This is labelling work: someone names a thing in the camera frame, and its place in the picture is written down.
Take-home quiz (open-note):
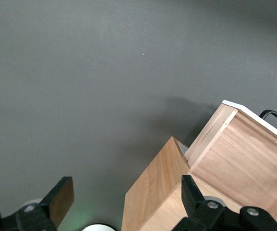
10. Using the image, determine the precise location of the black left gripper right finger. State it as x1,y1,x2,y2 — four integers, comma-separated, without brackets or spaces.
172,175,277,231

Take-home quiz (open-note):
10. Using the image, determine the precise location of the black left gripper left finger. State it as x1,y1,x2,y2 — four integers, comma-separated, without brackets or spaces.
0,176,75,231

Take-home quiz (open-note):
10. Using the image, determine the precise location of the wooden drawer with white front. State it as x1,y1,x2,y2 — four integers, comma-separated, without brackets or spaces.
184,100,277,215

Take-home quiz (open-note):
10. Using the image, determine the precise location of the wooden drawer cabinet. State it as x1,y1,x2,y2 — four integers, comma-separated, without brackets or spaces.
122,136,277,231

